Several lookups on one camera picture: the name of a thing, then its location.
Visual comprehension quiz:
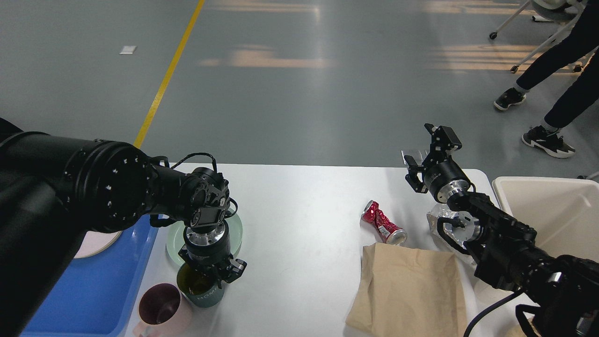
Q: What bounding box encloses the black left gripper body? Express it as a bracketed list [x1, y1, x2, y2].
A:
[178, 220, 233, 275]

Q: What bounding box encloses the beige plastic bin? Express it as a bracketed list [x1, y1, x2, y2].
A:
[492, 176, 599, 262]

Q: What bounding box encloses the person in dark jeans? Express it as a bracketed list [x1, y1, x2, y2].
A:
[494, 0, 599, 159]

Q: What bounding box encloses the pink mug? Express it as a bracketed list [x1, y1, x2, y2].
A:
[132, 283, 193, 337]

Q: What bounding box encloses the green plate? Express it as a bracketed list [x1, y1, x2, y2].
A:
[165, 214, 242, 267]

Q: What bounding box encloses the crumpled clear plastic wrapper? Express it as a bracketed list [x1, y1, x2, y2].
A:
[426, 204, 481, 269]

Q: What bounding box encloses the crushed red soda can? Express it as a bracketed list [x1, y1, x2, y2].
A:
[361, 200, 407, 246]

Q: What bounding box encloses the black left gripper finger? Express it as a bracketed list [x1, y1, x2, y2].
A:
[216, 257, 248, 285]
[178, 252, 207, 281]

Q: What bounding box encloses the white chair frame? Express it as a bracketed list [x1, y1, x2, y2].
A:
[489, 0, 590, 74]

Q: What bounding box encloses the blue plastic tray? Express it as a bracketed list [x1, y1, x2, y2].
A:
[22, 215, 158, 337]

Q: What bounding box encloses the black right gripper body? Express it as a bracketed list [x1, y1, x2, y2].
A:
[422, 160, 472, 204]

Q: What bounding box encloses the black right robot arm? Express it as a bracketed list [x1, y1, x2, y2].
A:
[404, 123, 599, 337]

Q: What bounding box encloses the pink plate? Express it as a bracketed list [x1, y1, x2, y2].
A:
[74, 232, 122, 259]

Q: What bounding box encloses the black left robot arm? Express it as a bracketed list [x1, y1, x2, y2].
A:
[1, 119, 247, 337]

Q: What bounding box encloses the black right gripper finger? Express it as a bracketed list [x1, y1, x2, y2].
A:
[424, 123, 462, 166]
[404, 155, 428, 193]

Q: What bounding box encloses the brown paper bag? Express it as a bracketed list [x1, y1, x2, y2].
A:
[346, 243, 467, 337]

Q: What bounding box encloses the dark teal mug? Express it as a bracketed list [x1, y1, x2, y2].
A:
[176, 263, 225, 308]

